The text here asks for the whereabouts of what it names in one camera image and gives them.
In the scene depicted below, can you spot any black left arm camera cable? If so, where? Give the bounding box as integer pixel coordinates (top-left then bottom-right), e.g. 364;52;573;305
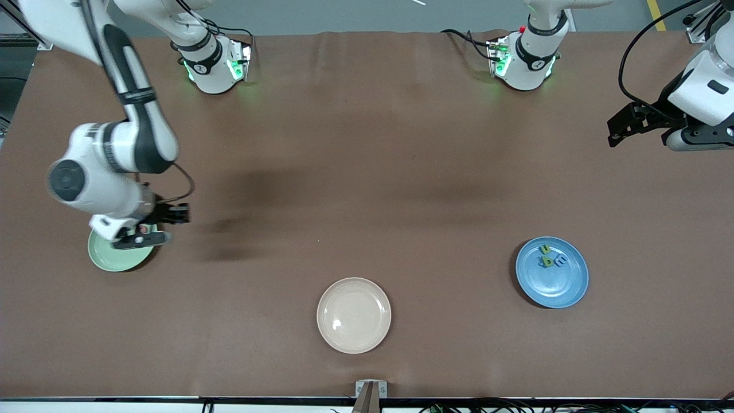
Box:
618;0;723;121

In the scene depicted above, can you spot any black right arm base cable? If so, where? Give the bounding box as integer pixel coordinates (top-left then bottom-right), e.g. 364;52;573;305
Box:
198;20;256;49

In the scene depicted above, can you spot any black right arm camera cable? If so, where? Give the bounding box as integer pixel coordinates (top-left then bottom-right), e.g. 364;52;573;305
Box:
77;0;196;204

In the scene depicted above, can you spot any brown table cover mat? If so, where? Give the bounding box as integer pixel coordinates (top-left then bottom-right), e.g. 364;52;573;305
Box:
0;30;734;398

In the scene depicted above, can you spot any black left arm base cable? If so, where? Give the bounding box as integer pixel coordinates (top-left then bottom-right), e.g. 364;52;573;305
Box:
440;29;495;61

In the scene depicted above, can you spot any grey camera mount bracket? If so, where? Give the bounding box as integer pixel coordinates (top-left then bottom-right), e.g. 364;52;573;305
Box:
353;380;388;413

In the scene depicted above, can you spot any left arm wrist camera bar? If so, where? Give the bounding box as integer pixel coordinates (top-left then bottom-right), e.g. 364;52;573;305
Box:
665;126;734;152

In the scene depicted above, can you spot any beige plate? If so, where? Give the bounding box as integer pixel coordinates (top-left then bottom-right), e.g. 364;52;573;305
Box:
317;277;392;354

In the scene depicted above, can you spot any blue plate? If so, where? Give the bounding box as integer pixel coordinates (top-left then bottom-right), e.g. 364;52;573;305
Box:
515;236;589;309

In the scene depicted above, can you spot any black arm base cable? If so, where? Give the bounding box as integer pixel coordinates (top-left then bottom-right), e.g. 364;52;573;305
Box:
440;29;495;61
198;20;256;49

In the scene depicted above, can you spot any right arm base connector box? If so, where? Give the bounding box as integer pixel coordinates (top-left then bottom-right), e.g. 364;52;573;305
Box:
227;39;253;82

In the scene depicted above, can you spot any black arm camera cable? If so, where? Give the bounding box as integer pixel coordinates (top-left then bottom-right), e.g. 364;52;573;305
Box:
77;0;196;204
618;0;723;121

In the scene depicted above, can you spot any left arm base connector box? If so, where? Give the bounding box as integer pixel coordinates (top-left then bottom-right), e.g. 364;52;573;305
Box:
486;36;512;78

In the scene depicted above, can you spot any right arm wrist camera bar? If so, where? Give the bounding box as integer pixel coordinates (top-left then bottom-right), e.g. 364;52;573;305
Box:
112;231;168;251

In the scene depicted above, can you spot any aluminium frame profile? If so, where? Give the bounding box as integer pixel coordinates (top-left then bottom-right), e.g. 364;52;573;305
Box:
0;0;55;51
685;11;717;44

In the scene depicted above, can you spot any green plate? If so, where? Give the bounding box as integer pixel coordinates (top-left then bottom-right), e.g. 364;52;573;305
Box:
88;227;167;272

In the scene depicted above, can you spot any arm wrist camera bar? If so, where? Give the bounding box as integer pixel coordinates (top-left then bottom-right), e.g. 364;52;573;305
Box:
665;126;734;152
112;231;168;251

